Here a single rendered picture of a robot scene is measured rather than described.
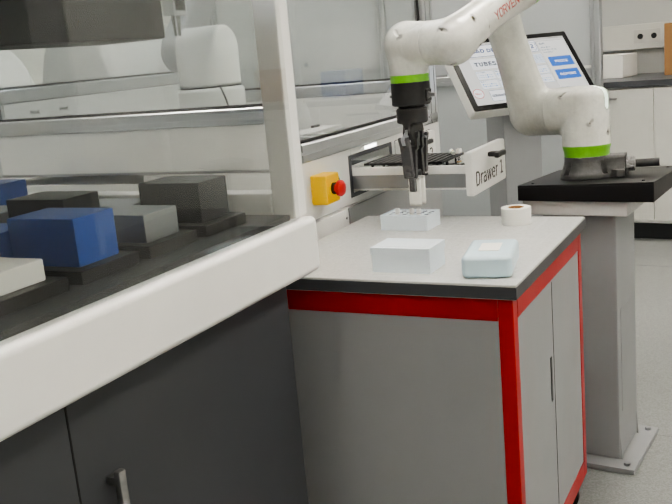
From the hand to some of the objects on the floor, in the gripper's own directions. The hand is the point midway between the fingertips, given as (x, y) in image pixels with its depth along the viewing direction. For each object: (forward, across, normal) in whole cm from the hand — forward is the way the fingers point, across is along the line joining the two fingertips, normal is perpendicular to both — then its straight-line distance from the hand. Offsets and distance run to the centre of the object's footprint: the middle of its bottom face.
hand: (417, 190), depth 216 cm
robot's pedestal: (+85, +51, -29) cm, 103 cm away
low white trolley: (+85, -15, -8) cm, 87 cm away
